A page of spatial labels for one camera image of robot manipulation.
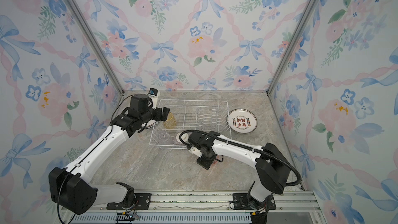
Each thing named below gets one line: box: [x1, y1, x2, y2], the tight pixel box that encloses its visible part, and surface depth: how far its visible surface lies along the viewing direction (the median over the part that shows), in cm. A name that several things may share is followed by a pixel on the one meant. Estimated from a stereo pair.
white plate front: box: [226, 108, 258, 134], surface depth 105 cm
